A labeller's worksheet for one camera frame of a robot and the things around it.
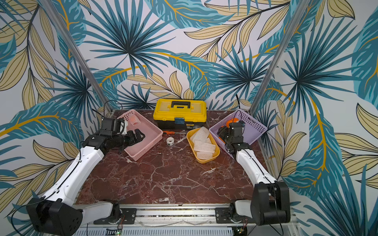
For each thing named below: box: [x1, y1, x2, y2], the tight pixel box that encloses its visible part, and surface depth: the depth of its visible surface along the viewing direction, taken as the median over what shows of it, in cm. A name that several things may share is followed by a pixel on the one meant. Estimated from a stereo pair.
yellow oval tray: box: [186, 127, 221, 164], surface depth 95 cm
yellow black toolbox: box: [153, 98, 208, 131], surface depth 99 cm
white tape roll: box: [165, 136, 175, 147], surface depth 102 cm
